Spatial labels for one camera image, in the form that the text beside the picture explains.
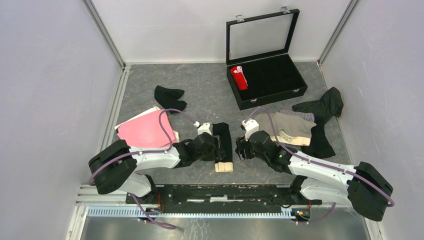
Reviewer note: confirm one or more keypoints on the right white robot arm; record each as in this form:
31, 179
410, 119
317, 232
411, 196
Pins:
361, 187

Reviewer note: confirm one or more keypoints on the black display case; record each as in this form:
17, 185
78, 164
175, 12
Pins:
260, 44

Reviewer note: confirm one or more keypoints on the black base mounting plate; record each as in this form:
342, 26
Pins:
225, 199

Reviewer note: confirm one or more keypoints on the beige grey ribbed underwear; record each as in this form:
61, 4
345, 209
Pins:
290, 129

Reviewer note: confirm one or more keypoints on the pink underwear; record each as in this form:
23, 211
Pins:
144, 130

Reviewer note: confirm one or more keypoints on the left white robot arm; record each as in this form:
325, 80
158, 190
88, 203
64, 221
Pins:
117, 166

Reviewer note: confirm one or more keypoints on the black underwear with beige band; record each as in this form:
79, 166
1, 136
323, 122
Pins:
223, 142

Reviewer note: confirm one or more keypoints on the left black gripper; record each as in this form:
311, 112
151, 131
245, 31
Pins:
210, 157

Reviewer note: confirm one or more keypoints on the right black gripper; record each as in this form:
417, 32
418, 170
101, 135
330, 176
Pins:
241, 144

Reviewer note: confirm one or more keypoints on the grey striped underwear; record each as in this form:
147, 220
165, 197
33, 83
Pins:
304, 115

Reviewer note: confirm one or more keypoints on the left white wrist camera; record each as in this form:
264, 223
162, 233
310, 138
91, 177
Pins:
206, 127

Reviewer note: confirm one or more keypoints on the red boxer briefs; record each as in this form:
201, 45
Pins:
239, 78

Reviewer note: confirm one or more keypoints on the dark striped black underwear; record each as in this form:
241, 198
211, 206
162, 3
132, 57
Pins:
329, 105

